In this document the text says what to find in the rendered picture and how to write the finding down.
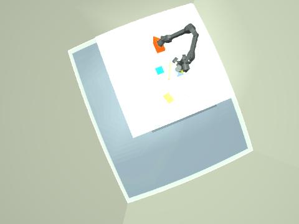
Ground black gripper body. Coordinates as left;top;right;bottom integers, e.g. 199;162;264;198
172;57;182;65

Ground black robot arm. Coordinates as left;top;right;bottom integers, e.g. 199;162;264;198
156;23;199;73

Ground yellow block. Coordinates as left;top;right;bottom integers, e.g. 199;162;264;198
164;92;174;104

